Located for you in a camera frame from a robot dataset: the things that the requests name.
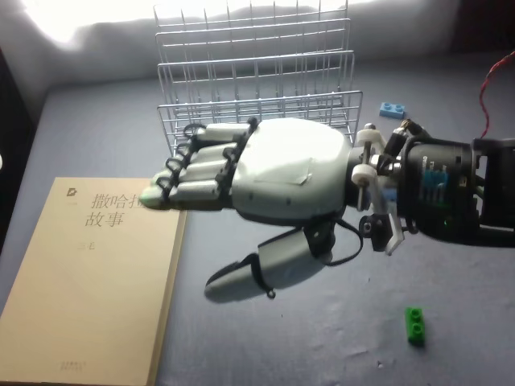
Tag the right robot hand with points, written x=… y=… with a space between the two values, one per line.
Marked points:
x=289 y=169

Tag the beige book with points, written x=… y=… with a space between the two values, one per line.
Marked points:
x=92 y=289

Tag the blue toy brick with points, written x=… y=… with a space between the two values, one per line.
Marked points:
x=392 y=110

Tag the green toy brick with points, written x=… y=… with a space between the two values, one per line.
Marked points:
x=415 y=327

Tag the white backdrop sheet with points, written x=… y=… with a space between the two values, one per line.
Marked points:
x=100 y=40

